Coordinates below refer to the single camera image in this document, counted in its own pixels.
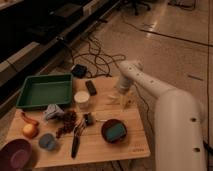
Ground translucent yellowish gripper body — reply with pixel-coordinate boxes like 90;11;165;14
118;91;134;110

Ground red chili pepper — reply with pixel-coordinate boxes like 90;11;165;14
21;112;39;126

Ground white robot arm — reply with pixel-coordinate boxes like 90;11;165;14
117;61;207;171

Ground white plastic cup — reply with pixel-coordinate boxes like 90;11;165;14
74;91;90;109

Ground clear plastic piece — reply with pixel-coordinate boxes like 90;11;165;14
108;95;119;100

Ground dark bowl with blue sponge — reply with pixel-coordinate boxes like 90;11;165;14
101;119;127;144

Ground black remote control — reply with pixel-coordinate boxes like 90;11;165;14
85;80;97;96

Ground small dark clip object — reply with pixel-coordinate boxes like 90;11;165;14
83;113;94;126

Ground dried brown plant cluster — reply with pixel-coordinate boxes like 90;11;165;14
56;111;77;139

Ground green plastic tray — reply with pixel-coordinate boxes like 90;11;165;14
16;74;73;110

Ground blue round lid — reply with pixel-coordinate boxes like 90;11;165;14
38;133;57;151

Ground black office chair base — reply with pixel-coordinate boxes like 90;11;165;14
122;0;151;16

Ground yellow onion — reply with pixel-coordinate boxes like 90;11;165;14
22;124;38;139

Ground purple bowl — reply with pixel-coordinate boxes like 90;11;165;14
0;139;32;171

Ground tangled black cables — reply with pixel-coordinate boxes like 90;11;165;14
56;33;128;79

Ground black handled knife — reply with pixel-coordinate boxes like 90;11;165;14
71;125;82;159

